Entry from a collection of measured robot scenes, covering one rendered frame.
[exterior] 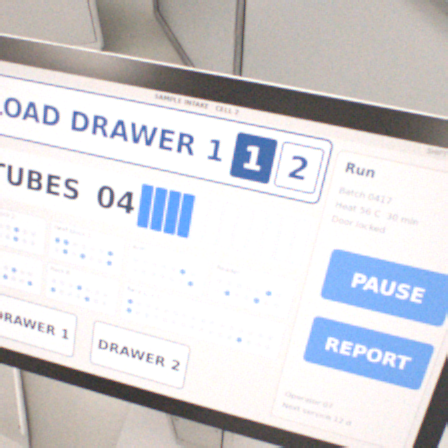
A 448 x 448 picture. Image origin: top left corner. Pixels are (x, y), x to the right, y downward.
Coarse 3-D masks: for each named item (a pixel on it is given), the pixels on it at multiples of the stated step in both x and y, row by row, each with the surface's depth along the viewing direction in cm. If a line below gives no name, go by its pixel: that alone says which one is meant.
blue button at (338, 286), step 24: (336, 264) 37; (360, 264) 37; (384, 264) 37; (336, 288) 38; (360, 288) 38; (384, 288) 37; (408, 288) 37; (432, 288) 36; (384, 312) 38; (408, 312) 37; (432, 312) 37
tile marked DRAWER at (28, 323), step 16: (0, 304) 45; (16, 304) 44; (32, 304) 44; (0, 320) 45; (16, 320) 45; (32, 320) 44; (48, 320) 44; (64, 320) 44; (0, 336) 46; (16, 336) 45; (32, 336) 45; (48, 336) 45; (64, 336) 44; (64, 352) 45
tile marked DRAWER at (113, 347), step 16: (96, 320) 43; (96, 336) 44; (112, 336) 43; (128, 336) 43; (144, 336) 43; (96, 352) 44; (112, 352) 44; (128, 352) 43; (144, 352) 43; (160, 352) 43; (176, 352) 42; (112, 368) 44; (128, 368) 44; (144, 368) 43; (160, 368) 43; (176, 368) 43; (160, 384) 43; (176, 384) 43
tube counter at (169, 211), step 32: (96, 192) 40; (128, 192) 39; (160, 192) 39; (192, 192) 38; (128, 224) 40; (160, 224) 40; (192, 224) 39; (224, 224) 38; (256, 224) 38; (288, 224) 37; (256, 256) 39; (288, 256) 38
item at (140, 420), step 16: (128, 416) 132; (144, 416) 132; (160, 416) 132; (128, 432) 130; (144, 432) 130; (160, 432) 129; (176, 432) 116; (192, 432) 108; (208, 432) 103; (224, 432) 98
